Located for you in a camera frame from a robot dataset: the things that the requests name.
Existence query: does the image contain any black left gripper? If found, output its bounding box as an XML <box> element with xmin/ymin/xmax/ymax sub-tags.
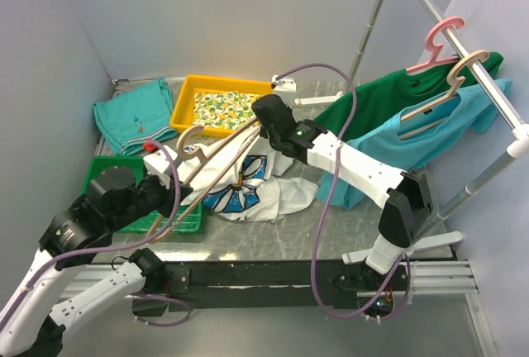
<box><xmin>108</xmin><ymin>167</ymin><xmax>193</xmax><ymax>231</ymax></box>

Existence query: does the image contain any white daisy print t-shirt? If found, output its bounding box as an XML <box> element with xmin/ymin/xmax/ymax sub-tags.
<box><xmin>181</xmin><ymin>126</ymin><xmax>318</xmax><ymax>221</ymax></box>

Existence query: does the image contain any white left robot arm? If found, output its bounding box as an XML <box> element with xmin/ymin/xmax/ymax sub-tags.
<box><xmin>1</xmin><ymin>166</ymin><xmax>189</xmax><ymax>356</ymax></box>

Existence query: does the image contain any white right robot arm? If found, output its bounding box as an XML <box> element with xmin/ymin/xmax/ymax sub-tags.
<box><xmin>252</xmin><ymin>94</ymin><xmax>432</xmax><ymax>290</ymax></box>

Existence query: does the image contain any teal folded t-shirt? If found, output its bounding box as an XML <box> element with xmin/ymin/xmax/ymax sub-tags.
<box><xmin>93</xmin><ymin>78</ymin><xmax>177</xmax><ymax>155</ymax></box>

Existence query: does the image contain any green t-shirt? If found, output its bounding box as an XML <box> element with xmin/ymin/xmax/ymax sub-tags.
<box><xmin>314</xmin><ymin>51</ymin><xmax>504</xmax><ymax>141</ymax></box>

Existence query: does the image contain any light blue t-shirt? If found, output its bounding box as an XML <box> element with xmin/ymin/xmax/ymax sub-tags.
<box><xmin>316</xmin><ymin>78</ymin><xmax>513</xmax><ymax>211</ymax></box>

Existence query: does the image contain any beige hanger with shirt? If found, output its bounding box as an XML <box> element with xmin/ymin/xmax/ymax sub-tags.
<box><xmin>400</xmin><ymin>50</ymin><xmax>489</xmax><ymax>123</ymax></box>

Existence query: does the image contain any pink hanger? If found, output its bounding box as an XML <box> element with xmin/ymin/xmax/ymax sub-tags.
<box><xmin>406</xmin><ymin>17</ymin><xmax>465</xmax><ymax>75</ymax></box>

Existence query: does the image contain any lemon print folded cloth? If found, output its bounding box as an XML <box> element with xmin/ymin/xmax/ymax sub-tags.
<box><xmin>193</xmin><ymin>90</ymin><xmax>260</xmax><ymax>131</ymax></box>

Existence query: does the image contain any green plastic tray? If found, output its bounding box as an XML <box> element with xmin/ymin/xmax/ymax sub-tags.
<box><xmin>82</xmin><ymin>155</ymin><xmax>203</xmax><ymax>235</ymax></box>

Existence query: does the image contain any yellow plastic tray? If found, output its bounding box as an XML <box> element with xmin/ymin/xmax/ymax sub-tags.
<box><xmin>169</xmin><ymin>74</ymin><xmax>272</xmax><ymax>138</ymax></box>

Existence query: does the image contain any black base beam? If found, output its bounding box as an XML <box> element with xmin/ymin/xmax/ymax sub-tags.
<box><xmin>131</xmin><ymin>259</ymin><xmax>414</xmax><ymax>317</ymax></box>

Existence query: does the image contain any metal clothes rack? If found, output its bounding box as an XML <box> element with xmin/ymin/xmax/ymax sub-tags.
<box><xmin>294</xmin><ymin>0</ymin><xmax>529</xmax><ymax>267</ymax></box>

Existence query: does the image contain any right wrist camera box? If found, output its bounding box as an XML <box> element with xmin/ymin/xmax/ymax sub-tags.
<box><xmin>271</xmin><ymin>74</ymin><xmax>298</xmax><ymax>107</ymax></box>

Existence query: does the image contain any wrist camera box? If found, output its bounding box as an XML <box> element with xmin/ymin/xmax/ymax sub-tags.
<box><xmin>143</xmin><ymin>140</ymin><xmax>178</xmax><ymax>183</ymax></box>
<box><xmin>271</xmin><ymin>74</ymin><xmax>298</xmax><ymax>107</ymax></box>

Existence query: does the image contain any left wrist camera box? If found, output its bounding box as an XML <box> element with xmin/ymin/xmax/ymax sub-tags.
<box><xmin>143</xmin><ymin>140</ymin><xmax>178</xmax><ymax>183</ymax></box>

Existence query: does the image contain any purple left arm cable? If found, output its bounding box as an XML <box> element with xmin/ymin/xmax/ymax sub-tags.
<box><xmin>0</xmin><ymin>140</ymin><xmax>183</xmax><ymax>333</ymax></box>

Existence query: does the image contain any aluminium rail frame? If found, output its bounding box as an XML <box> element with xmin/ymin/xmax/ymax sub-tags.
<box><xmin>57</xmin><ymin>78</ymin><xmax>497</xmax><ymax>357</ymax></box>

